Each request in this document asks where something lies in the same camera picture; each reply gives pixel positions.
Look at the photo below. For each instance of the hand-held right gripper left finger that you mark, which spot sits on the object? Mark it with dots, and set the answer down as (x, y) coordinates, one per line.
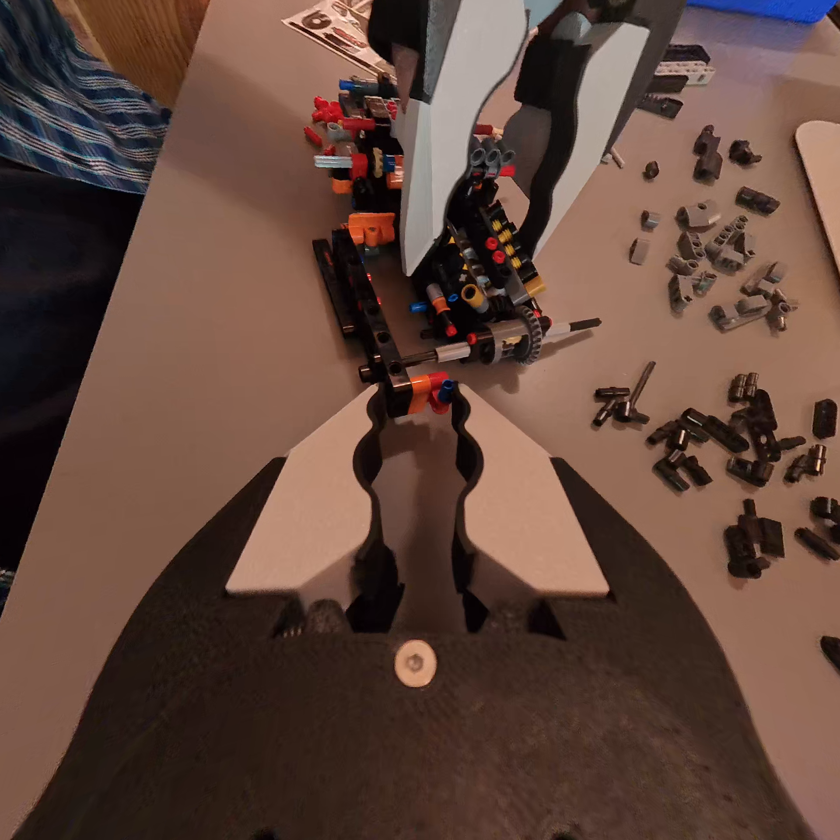
(308, 525)

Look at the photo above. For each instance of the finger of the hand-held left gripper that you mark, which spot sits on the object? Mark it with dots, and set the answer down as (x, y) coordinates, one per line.
(604, 85)
(433, 164)

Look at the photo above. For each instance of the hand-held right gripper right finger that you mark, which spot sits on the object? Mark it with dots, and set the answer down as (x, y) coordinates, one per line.
(531, 525)

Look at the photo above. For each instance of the lego car chassis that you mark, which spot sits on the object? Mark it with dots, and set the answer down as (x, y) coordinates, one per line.
(485, 256)

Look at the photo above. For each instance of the black lego beam assembly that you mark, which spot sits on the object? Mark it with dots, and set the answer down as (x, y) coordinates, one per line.
(365, 308)

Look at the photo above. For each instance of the black toothed lego piece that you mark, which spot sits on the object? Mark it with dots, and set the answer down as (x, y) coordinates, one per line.
(659, 106)

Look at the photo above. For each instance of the lego sticker sheet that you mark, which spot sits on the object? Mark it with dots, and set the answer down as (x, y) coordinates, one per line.
(328, 26)

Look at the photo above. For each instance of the black and grey lego subassembly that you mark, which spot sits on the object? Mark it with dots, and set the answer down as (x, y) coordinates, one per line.
(682, 73)

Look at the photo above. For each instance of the red lego axle connector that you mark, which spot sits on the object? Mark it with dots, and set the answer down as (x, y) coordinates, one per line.
(323, 109)

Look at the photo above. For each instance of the black lego panel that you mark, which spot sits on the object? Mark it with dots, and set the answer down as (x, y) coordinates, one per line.
(758, 200)
(745, 152)
(707, 152)

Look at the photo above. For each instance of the red lego pin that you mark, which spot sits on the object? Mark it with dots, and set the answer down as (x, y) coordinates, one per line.
(312, 134)

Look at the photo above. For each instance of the pile of dark grey lego pieces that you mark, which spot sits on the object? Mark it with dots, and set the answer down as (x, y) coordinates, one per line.
(728, 253)

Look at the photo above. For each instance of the pile of black lego pieces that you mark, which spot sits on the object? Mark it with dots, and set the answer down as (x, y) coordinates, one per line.
(761, 423)

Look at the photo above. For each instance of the blue plastic bin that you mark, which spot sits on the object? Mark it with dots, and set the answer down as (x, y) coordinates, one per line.
(774, 10)

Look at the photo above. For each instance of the white stand base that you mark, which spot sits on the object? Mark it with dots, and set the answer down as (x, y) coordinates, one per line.
(823, 177)

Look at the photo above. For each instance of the wooden cabinet panel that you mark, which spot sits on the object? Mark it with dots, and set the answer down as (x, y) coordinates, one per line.
(144, 46)

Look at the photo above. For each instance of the blue plaid shirt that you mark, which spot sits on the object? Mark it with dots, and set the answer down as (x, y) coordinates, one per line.
(65, 118)

